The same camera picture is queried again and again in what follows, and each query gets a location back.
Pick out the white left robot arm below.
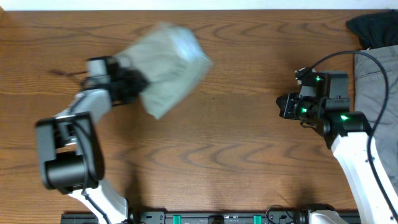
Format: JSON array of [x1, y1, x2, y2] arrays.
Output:
[[35, 55, 149, 223]]

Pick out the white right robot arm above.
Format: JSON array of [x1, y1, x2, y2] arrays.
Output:
[[276, 68, 397, 223]]

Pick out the light green shorts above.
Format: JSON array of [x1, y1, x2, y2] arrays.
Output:
[[115, 22, 213, 119]]

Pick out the grey folded trousers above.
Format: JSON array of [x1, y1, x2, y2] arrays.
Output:
[[354, 45, 397, 190]]

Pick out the black garment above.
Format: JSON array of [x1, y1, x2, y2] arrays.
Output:
[[346, 9, 397, 49]]

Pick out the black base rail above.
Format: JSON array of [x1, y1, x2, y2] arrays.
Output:
[[60, 204, 361, 224]]

